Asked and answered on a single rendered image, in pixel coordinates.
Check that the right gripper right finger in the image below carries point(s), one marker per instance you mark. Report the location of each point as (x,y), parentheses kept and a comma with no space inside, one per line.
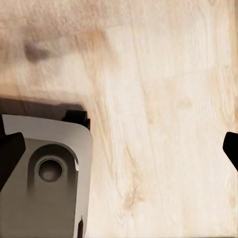
(230,147)

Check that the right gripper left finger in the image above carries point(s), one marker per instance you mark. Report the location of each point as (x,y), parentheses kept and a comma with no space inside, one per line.
(12,148)

